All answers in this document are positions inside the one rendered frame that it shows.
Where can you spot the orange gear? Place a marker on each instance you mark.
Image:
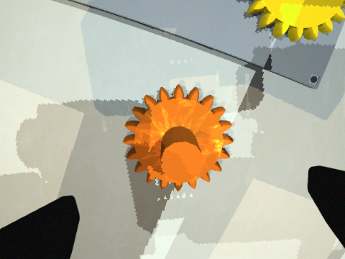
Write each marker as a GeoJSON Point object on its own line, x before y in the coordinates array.
{"type": "Point", "coordinates": [178, 139]}

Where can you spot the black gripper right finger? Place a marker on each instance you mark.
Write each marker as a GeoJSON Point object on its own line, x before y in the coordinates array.
{"type": "Point", "coordinates": [327, 189]}

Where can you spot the yellow gear with black stripe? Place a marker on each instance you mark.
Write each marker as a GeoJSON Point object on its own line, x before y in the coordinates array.
{"type": "Point", "coordinates": [297, 17]}

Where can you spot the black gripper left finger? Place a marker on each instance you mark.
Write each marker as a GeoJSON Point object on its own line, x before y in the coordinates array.
{"type": "Point", "coordinates": [46, 233]}

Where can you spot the grey translucent board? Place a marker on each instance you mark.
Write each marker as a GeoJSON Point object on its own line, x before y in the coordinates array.
{"type": "Point", "coordinates": [225, 26]}

